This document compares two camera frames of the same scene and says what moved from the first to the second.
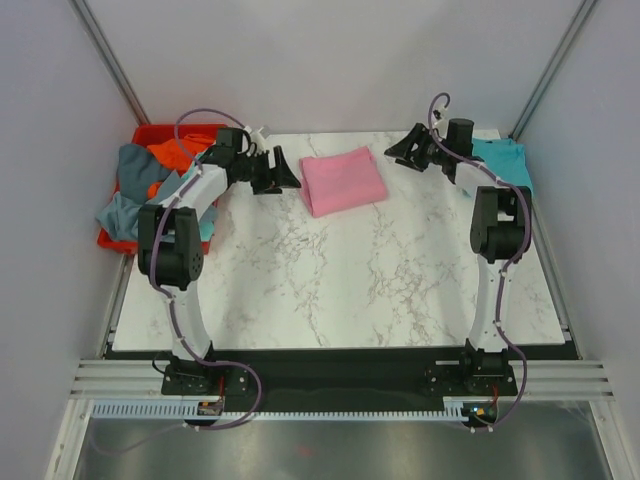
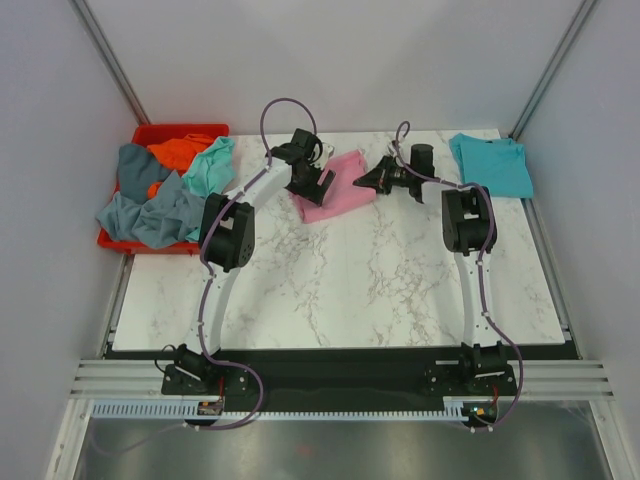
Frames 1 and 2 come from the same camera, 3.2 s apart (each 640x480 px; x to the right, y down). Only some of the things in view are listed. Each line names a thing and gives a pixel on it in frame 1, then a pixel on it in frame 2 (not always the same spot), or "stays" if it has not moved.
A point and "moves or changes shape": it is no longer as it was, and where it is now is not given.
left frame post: x=104 y=53 stays
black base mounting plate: x=341 y=375 stays
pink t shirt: x=341 y=181 moves or changes shape
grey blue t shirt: x=138 y=173 stays
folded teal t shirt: x=506 y=158 stays
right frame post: x=583 y=16 stays
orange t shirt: x=178 y=154 stays
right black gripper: x=417 y=136 -> x=378 y=179
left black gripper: x=279 y=177 -> x=308 y=193
